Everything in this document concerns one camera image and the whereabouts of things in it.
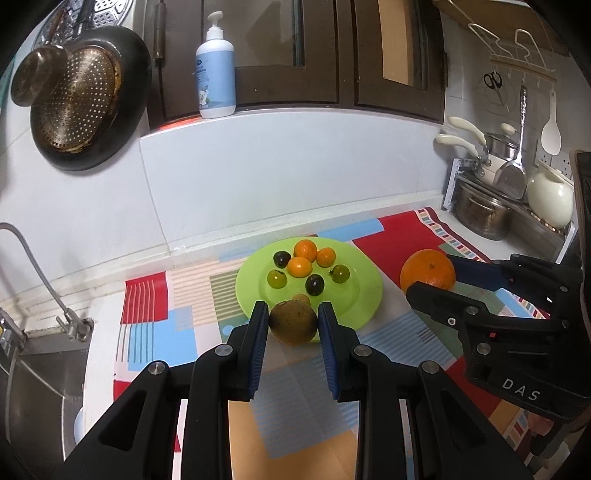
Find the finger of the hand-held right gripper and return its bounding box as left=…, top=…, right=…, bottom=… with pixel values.
left=405, top=282, right=571, bottom=342
left=447, top=253, right=585, bottom=324

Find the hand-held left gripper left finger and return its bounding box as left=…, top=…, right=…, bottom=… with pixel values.
left=54, top=300, right=270, bottom=480

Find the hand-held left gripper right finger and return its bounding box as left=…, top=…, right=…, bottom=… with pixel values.
left=317, top=301, right=532, bottom=480

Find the large navel orange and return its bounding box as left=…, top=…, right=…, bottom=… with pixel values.
left=400, top=249, right=457, bottom=294

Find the brown kiwi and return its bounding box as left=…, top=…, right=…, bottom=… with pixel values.
left=269, top=300, right=319, bottom=346

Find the green plate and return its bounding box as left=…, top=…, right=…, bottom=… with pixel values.
left=235, top=236, right=384, bottom=344

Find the large steel pot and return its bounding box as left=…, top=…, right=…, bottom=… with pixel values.
left=455, top=178, right=513, bottom=241

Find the colourful patchwork mat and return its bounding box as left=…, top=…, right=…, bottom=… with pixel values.
left=113, top=206, right=555, bottom=480

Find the metal dish rack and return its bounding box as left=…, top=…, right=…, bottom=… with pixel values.
left=443, top=157, right=578, bottom=264

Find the metal spatula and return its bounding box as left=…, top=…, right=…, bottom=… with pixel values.
left=494, top=85, right=529, bottom=200

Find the white round pot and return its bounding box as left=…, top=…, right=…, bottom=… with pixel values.
left=527, top=168, right=575, bottom=229

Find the lidded steel pot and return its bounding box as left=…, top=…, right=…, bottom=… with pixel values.
left=485, top=122, right=520, bottom=160

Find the white rice spoon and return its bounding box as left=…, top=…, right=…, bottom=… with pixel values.
left=541, top=90, right=563, bottom=156

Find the steel sink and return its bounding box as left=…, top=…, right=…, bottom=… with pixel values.
left=0, top=332, right=90, bottom=467

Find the metal faucet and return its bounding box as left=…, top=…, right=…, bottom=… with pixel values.
left=0, top=222, right=95, bottom=342

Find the dark wooden cabinet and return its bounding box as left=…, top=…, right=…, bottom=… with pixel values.
left=143, top=0, right=448, bottom=132

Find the white pump bottle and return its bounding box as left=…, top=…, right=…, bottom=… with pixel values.
left=196, top=11, right=237, bottom=119

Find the black frying pan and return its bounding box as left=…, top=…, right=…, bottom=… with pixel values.
left=30, top=25, right=153, bottom=172

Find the brass perforated colander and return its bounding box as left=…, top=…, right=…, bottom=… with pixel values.
left=32, top=46, right=123, bottom=153

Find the steel ladle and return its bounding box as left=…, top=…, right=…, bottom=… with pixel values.
left=10, top=44, right=69, bottom=108

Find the white wall outlet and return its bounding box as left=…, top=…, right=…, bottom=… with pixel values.
left=536, top=152, right=575, bottom=181

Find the white wire hook rack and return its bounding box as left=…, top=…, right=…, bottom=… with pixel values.
left=468, top=22, right=557, bottom=75

